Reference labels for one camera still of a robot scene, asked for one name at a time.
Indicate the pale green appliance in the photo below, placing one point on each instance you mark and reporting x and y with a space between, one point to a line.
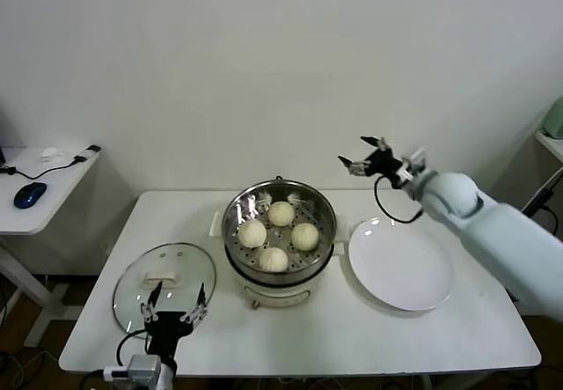
556 121

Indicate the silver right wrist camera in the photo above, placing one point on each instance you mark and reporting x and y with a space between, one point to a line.
414 160

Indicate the white side desk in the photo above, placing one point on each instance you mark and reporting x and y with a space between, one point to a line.
53 200

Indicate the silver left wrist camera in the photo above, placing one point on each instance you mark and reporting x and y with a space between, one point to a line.
143 370

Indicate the small white crumpled object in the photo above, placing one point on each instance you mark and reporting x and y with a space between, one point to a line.
50 154

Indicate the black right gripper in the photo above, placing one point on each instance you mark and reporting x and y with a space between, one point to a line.
387 165

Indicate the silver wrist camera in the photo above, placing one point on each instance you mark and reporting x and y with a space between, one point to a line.
414 160
143 370

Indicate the white steamed baozi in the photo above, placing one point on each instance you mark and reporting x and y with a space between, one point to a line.
252 233
280 213
304 237
273 259

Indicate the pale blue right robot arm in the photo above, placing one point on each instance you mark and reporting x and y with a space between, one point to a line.
506 240

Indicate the stainless steel steamer basket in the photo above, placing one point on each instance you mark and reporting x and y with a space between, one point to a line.
323 218

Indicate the blue computer mouse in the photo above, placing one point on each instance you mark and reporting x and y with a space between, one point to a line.
30 194

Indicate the white round plate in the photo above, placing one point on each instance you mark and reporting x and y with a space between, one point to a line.
400 267

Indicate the round glass lid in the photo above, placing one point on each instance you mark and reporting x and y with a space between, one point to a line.
184 267

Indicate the white shelf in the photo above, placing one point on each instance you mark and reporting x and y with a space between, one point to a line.
552 143

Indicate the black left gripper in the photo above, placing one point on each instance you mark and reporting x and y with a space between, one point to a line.
169 328

